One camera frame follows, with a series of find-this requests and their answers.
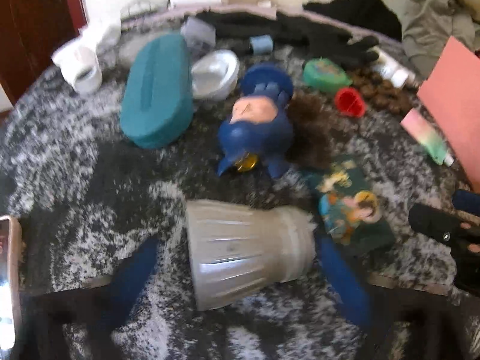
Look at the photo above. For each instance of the green round container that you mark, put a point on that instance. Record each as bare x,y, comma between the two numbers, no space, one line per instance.
324,75

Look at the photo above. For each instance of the grey and white fuzzy blanket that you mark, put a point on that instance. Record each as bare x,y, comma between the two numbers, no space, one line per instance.
75,165

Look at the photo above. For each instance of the teal oval tissue box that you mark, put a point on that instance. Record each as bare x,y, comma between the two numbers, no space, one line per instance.
155,93

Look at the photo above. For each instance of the grey-green jacket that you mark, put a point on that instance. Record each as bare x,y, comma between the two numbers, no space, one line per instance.
435,18

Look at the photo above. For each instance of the black cloth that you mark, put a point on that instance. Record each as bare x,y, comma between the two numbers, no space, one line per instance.
360,7

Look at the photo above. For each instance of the white bottle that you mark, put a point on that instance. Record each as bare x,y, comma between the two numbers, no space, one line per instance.
392,69

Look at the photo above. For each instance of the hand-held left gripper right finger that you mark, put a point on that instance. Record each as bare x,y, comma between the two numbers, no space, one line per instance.
345,281

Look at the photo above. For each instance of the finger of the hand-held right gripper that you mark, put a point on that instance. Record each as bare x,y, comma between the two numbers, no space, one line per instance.
431,221
467,200

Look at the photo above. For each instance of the grey translucent ribbed cup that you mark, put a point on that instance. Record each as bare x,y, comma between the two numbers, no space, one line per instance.
243,251

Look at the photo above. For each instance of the cartoon print card packet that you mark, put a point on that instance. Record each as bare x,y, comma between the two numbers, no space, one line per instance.
345,202

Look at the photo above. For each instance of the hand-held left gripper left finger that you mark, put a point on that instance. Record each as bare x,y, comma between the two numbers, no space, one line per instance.
131,277

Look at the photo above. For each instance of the white bowl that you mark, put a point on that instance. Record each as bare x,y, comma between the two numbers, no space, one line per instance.
215,73

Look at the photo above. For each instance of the lilac quilted sheet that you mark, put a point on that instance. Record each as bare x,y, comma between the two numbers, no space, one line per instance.
240,9

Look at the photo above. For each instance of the blue toy figure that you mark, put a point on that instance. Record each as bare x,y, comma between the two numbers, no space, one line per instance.
255,135

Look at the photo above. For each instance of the pink and green tube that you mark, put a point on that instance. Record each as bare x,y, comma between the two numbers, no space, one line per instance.
423,133

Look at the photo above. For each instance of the pink paper sheet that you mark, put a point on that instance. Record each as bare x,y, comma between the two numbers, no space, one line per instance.
453,97

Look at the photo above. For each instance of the black knit glove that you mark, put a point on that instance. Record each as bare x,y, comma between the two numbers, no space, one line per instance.
232,22
322,33

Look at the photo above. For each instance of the red-brown wooden door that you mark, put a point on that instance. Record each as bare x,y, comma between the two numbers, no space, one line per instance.
33,15

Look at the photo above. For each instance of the brown fur pompom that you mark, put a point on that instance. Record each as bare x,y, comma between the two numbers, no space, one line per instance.
311,131

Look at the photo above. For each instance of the red small cup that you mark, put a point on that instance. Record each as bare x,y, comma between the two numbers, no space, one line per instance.
348,101

